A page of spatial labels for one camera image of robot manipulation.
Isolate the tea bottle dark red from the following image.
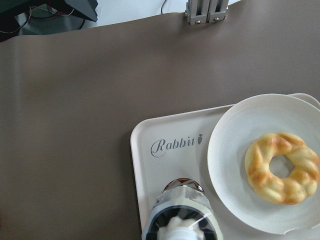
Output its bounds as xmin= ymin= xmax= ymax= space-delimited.
xmin=141 ymin=178 xmax=224 ymax=240

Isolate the white serving tray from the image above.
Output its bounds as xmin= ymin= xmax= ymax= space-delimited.
xmin=130 ymin=105 xmax=319 ymax=240

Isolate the aluminium frame post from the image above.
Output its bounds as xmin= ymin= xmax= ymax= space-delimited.
xmin=185 ymin=0 xmax=229 ymax=25

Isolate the ring pastry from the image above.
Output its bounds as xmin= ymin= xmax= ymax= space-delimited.
xmin=244 ymin=132 xmax=320 ymax=205

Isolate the black stand frame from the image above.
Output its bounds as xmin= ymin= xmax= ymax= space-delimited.
xmin=0 ymin=0 xmax=98 ymax=42

